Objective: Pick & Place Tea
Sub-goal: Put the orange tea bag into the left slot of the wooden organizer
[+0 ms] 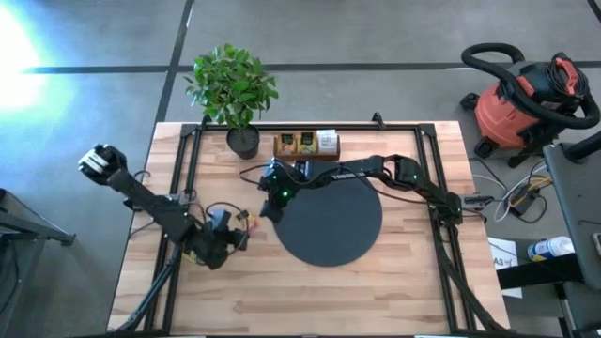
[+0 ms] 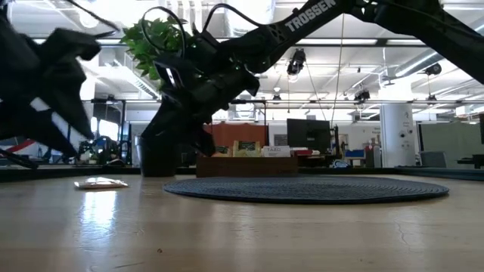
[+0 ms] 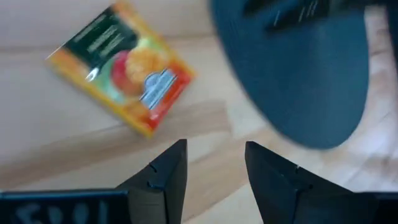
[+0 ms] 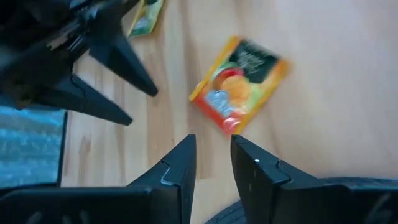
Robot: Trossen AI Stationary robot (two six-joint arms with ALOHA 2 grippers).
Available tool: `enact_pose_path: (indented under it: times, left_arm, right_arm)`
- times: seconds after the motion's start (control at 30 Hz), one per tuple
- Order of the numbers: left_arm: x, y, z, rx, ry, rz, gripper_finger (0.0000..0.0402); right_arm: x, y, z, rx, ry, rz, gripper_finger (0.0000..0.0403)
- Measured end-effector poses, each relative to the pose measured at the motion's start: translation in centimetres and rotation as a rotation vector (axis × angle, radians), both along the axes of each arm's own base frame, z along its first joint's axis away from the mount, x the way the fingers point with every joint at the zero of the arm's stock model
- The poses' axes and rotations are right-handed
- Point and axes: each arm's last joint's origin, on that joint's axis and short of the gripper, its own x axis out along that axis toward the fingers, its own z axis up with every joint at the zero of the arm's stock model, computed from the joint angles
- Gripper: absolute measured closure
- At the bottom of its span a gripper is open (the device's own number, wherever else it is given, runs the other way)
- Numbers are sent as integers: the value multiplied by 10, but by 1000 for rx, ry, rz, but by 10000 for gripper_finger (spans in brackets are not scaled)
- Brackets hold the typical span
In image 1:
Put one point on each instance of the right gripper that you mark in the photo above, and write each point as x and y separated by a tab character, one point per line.
282	180

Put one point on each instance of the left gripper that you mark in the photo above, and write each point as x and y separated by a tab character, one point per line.
213	249

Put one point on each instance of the mango orange tea bag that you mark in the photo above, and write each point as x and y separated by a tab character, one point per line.
254	223
287	143

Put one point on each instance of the brown wooden tea organizer box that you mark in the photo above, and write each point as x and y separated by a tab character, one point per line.
305	157

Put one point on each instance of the lemon lime green tea bag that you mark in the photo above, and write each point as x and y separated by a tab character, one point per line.
190	257
307	143

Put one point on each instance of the white Tazo tea packet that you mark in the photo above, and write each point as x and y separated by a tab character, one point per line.
327	141

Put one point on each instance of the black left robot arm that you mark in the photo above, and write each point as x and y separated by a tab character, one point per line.
150	206

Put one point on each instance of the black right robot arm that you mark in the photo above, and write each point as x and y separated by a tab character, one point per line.
357	169

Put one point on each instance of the round dark woven placemat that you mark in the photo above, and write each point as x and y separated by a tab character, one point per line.
328	230

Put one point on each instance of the green plant in black pot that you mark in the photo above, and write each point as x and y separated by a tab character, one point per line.
235	84

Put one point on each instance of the black metal cart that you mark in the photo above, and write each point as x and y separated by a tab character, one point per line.
28	229

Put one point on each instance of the white paper sheet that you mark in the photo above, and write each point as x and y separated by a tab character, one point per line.
509	249

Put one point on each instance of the red and black shop vacuum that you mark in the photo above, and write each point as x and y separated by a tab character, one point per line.
497	117

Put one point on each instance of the black power strip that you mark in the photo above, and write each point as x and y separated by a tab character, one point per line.
522	203

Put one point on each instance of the white and blue spray can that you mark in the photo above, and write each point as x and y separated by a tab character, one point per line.
551	247

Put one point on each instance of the black desk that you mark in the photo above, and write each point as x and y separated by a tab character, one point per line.
577	202

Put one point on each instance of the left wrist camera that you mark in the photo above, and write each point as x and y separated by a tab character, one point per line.
220	219

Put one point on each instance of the black aluminium table frame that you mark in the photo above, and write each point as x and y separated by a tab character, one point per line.
272	127

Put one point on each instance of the black frame clamp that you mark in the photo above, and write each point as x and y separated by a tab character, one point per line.
377	119

